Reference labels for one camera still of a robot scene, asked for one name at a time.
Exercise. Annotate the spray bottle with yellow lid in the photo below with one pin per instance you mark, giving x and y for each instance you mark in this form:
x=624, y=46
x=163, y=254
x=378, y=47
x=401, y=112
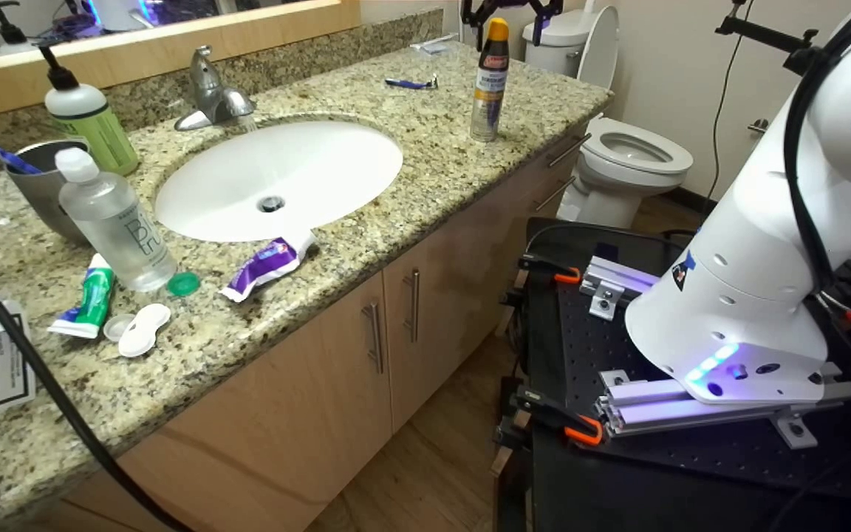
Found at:
x=493, y=93

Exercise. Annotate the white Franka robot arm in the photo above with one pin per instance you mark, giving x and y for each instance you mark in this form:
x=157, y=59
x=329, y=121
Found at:
x=740, y=285

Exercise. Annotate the green soap pump bottle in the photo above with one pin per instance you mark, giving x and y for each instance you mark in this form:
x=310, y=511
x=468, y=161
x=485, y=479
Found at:
x=95, y=129

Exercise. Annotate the clear bottle with white cap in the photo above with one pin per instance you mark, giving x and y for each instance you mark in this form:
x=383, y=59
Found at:
x=120, y=231

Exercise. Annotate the clear plastic packet with label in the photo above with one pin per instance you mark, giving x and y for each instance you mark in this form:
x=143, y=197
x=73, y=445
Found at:
x=437, y=43

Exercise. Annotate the white toilet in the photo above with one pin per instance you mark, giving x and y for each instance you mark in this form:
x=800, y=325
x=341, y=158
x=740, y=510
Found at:
x=635, y=158

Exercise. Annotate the white oval sink basin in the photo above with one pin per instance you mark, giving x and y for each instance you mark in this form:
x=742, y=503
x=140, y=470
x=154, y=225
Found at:
x=280, y=179

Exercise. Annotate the chrome sink faucet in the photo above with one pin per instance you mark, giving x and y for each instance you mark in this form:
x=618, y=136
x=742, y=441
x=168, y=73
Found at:
x=214, y=93

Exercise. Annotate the purple toothpaste tube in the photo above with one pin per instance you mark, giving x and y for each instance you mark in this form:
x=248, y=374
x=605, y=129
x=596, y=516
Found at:
x=268, y=268

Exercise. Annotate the small green round cap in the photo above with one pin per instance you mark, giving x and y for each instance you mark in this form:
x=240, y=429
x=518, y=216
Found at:
x=184, y=285

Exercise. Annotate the beige wooden vanity cabinet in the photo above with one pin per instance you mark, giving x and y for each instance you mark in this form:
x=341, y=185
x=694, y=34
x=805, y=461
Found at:
x=287, y=414

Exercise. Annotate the white contact lens case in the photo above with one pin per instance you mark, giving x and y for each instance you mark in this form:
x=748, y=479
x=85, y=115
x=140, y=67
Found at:
x=147, y=328

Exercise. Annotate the grey metal cup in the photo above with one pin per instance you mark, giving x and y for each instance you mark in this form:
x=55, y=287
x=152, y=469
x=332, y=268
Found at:
x=45, y=192

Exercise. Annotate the black robot table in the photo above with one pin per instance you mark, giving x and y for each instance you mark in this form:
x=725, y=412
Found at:
x=642, y=483

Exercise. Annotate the green toothpaste tube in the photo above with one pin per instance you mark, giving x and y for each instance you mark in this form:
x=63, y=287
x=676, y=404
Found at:
x=94, y=300

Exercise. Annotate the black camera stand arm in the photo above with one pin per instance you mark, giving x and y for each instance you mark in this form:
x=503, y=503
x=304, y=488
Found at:
x=771, y=40

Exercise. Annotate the wood framed wall mirror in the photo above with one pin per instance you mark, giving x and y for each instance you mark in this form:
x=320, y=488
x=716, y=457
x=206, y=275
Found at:
x=150, y=46

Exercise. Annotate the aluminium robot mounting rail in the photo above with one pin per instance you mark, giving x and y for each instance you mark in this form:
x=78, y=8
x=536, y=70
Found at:
x=663, y=404

